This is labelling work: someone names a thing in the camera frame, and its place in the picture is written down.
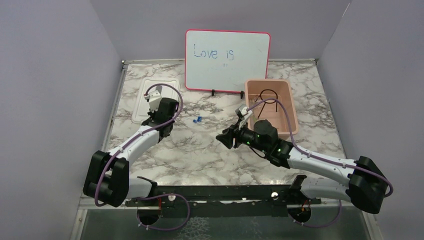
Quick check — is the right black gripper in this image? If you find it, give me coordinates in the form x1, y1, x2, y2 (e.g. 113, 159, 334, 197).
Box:
215, 118, 269, 154

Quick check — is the glass pipette bundle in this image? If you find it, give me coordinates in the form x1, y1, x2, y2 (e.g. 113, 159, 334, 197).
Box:
249, 94, 259, 121

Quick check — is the black wire ring stand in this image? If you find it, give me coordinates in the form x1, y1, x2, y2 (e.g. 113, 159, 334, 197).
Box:
255, 88, 279, 119

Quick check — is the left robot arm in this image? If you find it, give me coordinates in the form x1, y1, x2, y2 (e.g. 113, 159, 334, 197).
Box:
82, 97, 180, 207

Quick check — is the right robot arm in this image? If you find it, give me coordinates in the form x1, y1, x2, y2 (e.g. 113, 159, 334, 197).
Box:
215, 120, 390, 214

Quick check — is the white plastic bin lid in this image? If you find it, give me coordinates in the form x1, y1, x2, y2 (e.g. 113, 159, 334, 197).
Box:
131, 77, 181, 124

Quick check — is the pink plastic bin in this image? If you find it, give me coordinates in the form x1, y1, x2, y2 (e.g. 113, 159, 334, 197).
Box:
245, 79, 299, 140

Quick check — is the pink-framed whiteboard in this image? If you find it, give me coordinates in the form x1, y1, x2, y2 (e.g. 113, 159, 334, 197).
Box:
184, 29, 271, 93

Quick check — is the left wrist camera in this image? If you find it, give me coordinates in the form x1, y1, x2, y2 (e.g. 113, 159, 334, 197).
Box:
144, 85, 162, 113

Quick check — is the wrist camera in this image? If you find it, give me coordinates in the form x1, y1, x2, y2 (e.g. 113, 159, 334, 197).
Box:
144, 85, 162, 113
235, 104, 253, 130

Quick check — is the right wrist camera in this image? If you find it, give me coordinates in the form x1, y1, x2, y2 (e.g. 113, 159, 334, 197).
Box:
235, 104, 253, 130

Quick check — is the black base frame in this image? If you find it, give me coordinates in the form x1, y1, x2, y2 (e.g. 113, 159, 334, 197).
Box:
124, 175, 322, 218

